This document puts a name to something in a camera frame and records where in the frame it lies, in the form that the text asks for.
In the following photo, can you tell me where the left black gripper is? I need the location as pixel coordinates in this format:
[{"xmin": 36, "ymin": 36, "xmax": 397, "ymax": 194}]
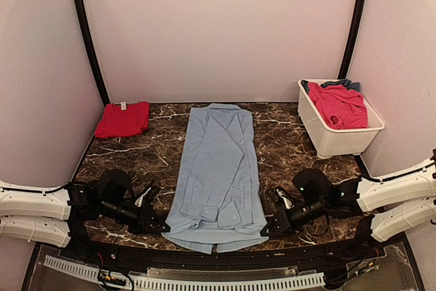
[{"xmin": 100, "ymin": 198, "xmax": 170, "ymax": 235}]

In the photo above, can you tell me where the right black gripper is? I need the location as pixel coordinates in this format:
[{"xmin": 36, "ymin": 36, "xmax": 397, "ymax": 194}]
[{"xmin": 260, "ymin": 197, "xmax": 328, "ymax": 236}]

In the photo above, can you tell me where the light blue shirt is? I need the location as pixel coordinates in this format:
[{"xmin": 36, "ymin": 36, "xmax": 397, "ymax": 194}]
[{"xmin": 162, "ymin": 104, "xmax": 268, "ymax": 254}]

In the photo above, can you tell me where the red t-shirt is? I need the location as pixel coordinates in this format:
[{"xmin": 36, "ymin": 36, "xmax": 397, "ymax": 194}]
[{"xmin": 94, "ymin": 102, "xmax": 150, "ymax": 138}]

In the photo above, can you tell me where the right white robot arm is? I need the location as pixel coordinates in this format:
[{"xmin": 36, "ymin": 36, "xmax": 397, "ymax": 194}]
[{"xmin": 260, "ymin": 157, "xmax": 435, "ymax": 260}]

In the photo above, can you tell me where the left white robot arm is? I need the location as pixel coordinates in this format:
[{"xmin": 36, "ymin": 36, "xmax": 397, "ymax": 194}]
[{"xmin": 1, "ymin": 177, "xmax": 170, "ymax": 261}]

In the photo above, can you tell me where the white plastic laundry bin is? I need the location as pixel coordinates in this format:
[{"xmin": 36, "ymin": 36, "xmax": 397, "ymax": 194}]
[{"xmin": 298, "ymin": 79, "xmax": 385, "ymax": 159}]

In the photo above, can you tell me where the pink garment in bin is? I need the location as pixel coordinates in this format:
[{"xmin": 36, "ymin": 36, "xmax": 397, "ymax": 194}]
[{"xmin": 309, "ymin": 82, "xmax": 369, "ymax": 129}]

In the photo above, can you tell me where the dark blue garment in bin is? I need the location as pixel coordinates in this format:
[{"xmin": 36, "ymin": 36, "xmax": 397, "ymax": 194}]
[{"xmin": 301, "ymin": 79, "xmax": 360, "ymax": 94}]

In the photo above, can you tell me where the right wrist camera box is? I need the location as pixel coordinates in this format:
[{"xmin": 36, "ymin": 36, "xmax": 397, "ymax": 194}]
[{"xmin": 292, "ymin": 168, "xmax": 335, "ymax": 204}]

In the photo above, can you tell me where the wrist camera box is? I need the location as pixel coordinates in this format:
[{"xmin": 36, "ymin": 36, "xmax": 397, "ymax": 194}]
[
  {"xmin": 292, "ymin": 168, "xmax": 335, "ymax": 204},
  {"xmin": 95, "ymin": 169, "xmax": 134, "ymax": 203}
]

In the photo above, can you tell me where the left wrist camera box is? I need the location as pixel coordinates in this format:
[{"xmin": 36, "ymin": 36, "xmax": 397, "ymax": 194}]
[{"xmin": 95, "ymin": 169, "xmax": 134, "ymax": 203}]

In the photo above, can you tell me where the left electronics board with wires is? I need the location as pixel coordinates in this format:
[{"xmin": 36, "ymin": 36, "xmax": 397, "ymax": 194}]
[{"xmin": 95, "ymin": 252, "xmax": 135, "ymax": 291}]

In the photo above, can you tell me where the electronics board with wires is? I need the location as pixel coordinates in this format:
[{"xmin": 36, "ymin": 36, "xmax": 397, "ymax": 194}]
[
  {"xmin": 346, "ymin": 258, "xmax": 380, "ymax": 281},
  {"xmin": 95, "ymin": 252, "xmax": 135, "ymax": 291}
]

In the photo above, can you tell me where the white slotted cable duct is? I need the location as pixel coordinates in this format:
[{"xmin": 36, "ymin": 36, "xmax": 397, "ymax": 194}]
[{"xmin": 44, "ymin": 256, "xmax": 325, "ymax": 291}]

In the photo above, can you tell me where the right electronics board with wires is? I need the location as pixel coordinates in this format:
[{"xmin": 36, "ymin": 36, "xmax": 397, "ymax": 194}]
[{"xmin": 346, "ymin": 258, "xmax": 380, "ymax": 281}]

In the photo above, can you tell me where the left black frame post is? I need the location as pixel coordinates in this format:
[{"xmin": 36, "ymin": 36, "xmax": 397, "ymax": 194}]
[{"xmin": 74, "ymin": 0, "xmax": 110, "ymax": 106}]

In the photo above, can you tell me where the black frame post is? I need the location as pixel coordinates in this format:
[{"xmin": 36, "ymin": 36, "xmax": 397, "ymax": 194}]
[
  {"xmin": 74, "ymin": 0, "xmax": 110, "ymax": 106},
  {"xmin": 337, "ymin": 0, "xmax": 365, "ymax": 79}
]

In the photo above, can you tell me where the right black frame post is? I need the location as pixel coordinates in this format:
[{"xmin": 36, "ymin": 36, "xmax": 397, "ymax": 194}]
[{"xmin": 337, "ymin": 0, "xmax": 365, "ymax": 79}]

